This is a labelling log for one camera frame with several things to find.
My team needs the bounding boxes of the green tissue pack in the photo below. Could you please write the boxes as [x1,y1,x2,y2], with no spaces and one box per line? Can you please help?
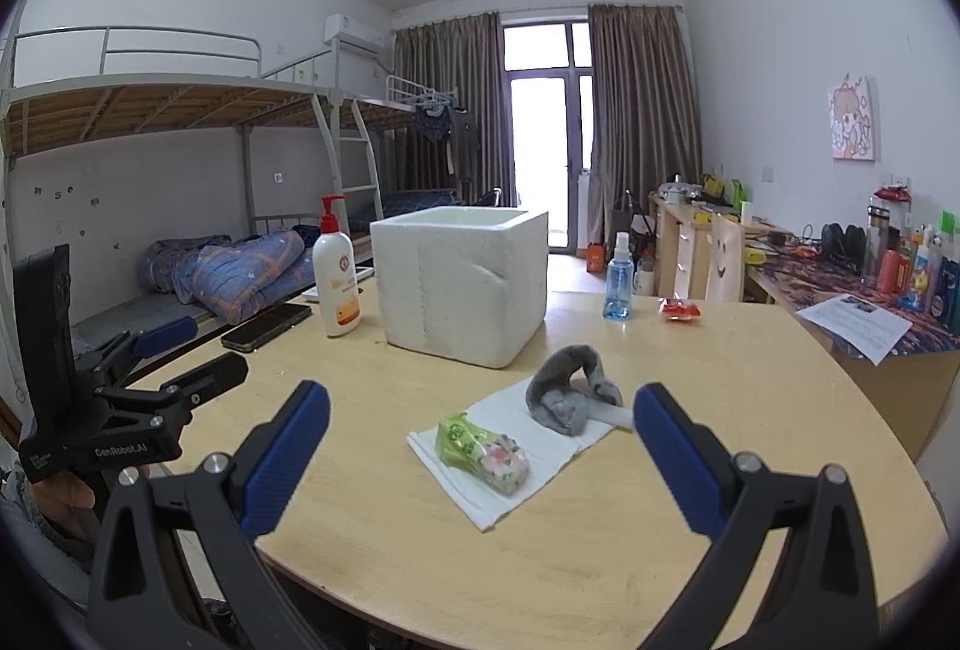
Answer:
[434,413,530,496]

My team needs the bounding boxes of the white paper towel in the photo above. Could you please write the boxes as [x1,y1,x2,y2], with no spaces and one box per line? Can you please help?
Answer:
[407,380,633,531]

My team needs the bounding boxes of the grey sock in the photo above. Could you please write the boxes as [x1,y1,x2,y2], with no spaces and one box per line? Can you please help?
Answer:
[526,345,635,437]

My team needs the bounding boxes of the left hand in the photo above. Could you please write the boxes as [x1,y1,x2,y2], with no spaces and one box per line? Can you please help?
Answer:
[28,471,99,543]

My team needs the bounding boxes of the black smartphone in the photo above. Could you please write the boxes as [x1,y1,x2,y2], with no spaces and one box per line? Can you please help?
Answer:
[220,302,313,354]

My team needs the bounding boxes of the blue plaid quilt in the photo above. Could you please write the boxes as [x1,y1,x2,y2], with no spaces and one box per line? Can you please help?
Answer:
[137,230,314,325]

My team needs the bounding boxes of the white remote control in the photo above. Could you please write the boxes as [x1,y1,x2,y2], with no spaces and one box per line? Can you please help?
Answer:
[301,265,376,305]

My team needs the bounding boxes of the white lotion pump bottle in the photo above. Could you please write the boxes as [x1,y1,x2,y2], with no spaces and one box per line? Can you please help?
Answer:
[313,195,361,338]

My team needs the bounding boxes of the metal bunk bed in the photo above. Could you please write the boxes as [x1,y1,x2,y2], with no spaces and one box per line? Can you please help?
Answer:
[2,23,436,346]

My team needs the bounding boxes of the white styrofoam box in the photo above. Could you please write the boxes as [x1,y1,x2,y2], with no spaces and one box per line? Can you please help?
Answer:
[371,206,548,369]

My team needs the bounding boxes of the white printed paper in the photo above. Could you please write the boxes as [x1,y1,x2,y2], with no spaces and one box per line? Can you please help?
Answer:
[797,294,911,366]

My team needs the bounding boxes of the red snack packet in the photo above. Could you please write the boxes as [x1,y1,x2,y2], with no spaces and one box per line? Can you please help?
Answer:
[659,297,701,323]

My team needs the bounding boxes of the wooden smiley chair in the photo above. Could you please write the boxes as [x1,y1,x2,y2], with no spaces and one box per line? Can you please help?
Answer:
[706,214,745,302]

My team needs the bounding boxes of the black headphones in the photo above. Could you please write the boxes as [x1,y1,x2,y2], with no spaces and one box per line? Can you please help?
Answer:
[820,223,866,273]

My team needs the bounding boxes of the white air conditioner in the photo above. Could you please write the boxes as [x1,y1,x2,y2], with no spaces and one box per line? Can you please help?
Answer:
[324,13,386,56]

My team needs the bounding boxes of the wooden desk with drawers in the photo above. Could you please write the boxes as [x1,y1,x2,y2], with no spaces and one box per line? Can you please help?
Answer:
[649,195,734,299]

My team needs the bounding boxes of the blue spray bottle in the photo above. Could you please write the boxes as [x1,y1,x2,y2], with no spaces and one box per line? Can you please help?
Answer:
[602,232,635,322]

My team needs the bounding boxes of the left brown curtain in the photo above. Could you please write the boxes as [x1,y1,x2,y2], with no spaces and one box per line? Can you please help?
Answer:
[394,13,516,206]

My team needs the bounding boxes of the brown curtain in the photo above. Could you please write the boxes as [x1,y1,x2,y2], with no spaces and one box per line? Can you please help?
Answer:
[587,5,703,244]
[394,13,516,206]

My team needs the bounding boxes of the glass balcony door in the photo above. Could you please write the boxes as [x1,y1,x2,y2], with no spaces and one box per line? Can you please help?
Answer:
[505,19,594,253]

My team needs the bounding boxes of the right brown curtain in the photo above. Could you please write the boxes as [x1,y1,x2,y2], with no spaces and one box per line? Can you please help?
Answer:
[587,5,703,244]

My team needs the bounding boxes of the anime wall picture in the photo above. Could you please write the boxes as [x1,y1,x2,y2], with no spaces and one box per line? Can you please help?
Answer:
[828,76,875,162]

